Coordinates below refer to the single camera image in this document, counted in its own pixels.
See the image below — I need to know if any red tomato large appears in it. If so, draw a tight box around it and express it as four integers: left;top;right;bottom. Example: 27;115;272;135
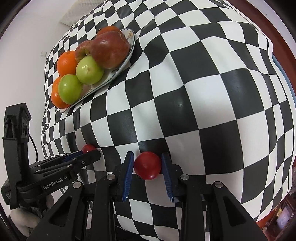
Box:
134;152;162;180

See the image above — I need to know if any dark wooden furniture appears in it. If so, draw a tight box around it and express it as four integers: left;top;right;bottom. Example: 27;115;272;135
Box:
261;194;296;241

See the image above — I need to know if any floral oval plate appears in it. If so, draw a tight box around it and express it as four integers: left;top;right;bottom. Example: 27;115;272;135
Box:
58;28;136;113

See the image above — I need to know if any large orange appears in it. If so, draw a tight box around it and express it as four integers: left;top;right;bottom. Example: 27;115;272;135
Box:
57;51;77;76

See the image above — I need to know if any green apple front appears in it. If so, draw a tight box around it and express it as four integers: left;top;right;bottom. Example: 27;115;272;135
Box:
58;74;83;105

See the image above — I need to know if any small dark orange tangerine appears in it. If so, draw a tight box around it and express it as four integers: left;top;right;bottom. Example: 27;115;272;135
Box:
96;26;122;37

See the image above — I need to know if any red tomato small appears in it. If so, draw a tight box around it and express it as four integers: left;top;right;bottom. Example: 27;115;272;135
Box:
82;144;96;154

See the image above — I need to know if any dark red apple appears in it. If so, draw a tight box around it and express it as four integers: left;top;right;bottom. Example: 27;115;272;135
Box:
90;31;130;69

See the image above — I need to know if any red green apple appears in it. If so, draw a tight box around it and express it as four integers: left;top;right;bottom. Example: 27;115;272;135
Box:
75;40;92;63

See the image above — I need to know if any checkered black white blanket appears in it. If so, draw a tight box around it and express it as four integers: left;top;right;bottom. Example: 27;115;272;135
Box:
40;0;293;241

